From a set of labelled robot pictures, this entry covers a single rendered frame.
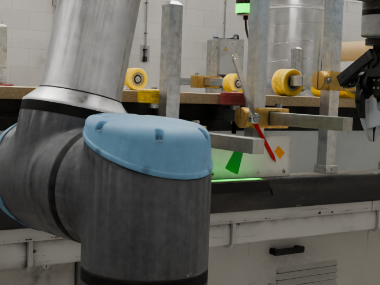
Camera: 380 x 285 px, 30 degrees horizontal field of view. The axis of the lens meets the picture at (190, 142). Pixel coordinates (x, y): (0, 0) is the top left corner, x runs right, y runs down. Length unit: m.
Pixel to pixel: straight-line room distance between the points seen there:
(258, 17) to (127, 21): 0.82
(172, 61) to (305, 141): 0.68
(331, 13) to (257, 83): 0.31
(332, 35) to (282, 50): 3.80
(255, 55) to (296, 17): 3.98
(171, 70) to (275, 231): 0.53
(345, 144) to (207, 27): 7.90
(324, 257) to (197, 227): 1.54
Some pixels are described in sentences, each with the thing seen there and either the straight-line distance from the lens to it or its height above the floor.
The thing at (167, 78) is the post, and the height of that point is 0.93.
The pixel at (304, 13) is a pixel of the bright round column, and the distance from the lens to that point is 5.73.
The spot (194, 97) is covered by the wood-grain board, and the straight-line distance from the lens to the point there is 1.86.
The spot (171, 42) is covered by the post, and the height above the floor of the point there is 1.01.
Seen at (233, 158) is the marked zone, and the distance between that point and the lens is 1.70.
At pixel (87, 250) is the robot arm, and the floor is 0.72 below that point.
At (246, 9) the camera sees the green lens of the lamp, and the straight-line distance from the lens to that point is 1.78.
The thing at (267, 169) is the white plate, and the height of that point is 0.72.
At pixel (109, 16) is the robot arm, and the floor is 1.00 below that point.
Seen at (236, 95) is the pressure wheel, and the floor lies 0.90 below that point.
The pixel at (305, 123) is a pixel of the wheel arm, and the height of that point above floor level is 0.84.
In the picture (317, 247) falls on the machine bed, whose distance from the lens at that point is 2.29.
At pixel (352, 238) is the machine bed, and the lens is 2.39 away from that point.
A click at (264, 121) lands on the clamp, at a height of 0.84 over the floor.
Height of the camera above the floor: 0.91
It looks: 4 degrees down
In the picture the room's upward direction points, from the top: 2 degrees clockwise
